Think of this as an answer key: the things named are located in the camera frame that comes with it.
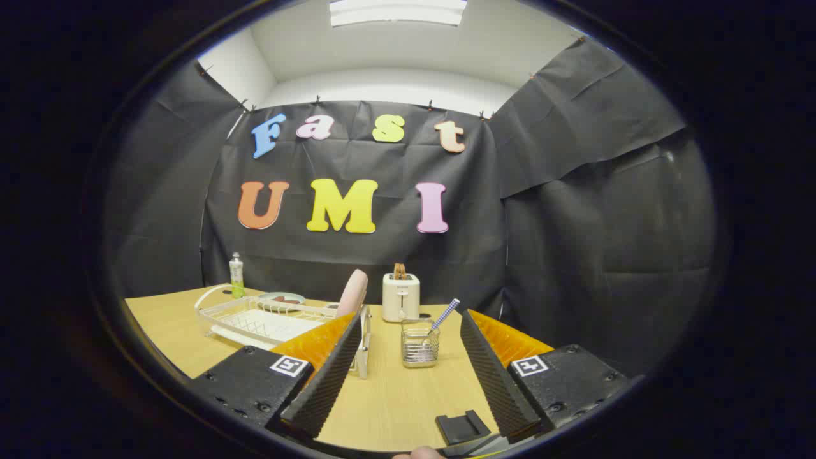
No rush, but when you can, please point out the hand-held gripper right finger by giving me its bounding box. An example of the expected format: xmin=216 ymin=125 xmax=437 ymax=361
xmin=460 ymin=309 xmax=632 ymax=445

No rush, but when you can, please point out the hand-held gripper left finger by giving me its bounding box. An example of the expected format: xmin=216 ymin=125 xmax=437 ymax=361
xmin=191 ymin=311 xmax=364 ymax=441

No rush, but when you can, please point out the metal wire basket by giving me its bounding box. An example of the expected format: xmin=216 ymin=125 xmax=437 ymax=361
xmin=400 ymin=319 xmax=441 ymax=368

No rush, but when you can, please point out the blue checked handle spoon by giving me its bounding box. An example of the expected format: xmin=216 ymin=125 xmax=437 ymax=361
xmin=424 ymin=298 xmax=460 ymax=348

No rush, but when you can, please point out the pink plate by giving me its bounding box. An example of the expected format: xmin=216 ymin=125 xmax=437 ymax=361
xmin=336 ymin=269 xmax=369 ymax=317

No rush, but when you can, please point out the white wire dish rack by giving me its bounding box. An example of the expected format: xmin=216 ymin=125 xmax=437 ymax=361
xmin=194 ymin=284 xmax=372 ymax=380

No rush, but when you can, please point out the green dish soap bottle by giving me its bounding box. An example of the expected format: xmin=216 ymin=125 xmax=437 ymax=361
xmin=229 ymin=252 xmax=246 ymax=299

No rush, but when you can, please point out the white toaster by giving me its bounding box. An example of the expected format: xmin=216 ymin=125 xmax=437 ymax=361
xmin=382 ymin=273 xmax=421 ymax=323

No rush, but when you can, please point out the black backdrop cloth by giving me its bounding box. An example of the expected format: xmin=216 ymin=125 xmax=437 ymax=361
xmin=105 ymin=35 xmax=718 ymax=377

